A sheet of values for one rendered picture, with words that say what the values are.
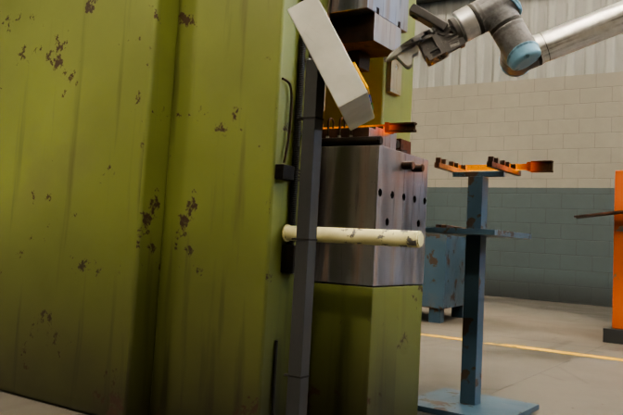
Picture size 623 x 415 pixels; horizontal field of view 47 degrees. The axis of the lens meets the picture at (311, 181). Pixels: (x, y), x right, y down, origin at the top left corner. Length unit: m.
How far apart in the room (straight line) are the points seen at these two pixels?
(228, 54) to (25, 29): 0.94
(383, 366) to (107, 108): 1.25
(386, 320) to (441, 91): 8.54
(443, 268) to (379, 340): 3.65
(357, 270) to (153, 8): 1.07
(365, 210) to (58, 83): 1.20
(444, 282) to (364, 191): 3.71
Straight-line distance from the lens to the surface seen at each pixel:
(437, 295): 5.95
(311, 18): 1.77
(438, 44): 1.98
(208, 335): 2.25
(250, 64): 2.24
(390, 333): 2.38
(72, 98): 2.65
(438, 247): 5.94
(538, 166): 2.90
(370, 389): 2.29
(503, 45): 2.00
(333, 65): 1.73
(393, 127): 2.42
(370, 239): 1.98
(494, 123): 10.33
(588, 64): 10.16
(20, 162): 2.83
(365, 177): 2.27
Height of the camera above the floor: 0.60
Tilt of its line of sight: 5 degrees up
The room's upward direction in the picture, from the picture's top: 3 degrees clockwise
